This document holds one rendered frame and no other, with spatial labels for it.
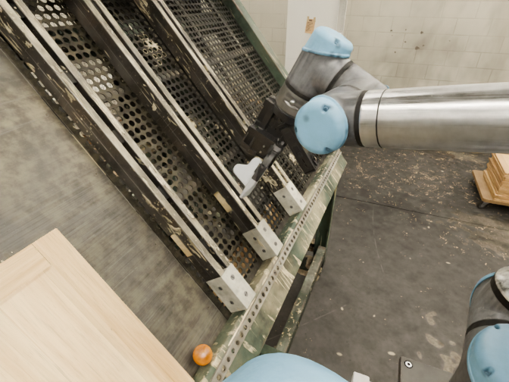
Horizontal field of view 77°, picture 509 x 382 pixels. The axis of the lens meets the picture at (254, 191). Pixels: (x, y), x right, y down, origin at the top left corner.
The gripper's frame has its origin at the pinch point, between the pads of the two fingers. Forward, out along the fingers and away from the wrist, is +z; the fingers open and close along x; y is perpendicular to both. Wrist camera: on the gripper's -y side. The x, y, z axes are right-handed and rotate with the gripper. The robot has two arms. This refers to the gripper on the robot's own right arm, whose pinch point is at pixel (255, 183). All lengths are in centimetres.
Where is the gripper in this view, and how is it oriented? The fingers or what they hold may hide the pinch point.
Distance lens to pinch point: 75.3
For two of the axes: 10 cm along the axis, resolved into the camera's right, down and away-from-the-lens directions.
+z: -4.3, 6.6, 6.2
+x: -3.8, 4.9, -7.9
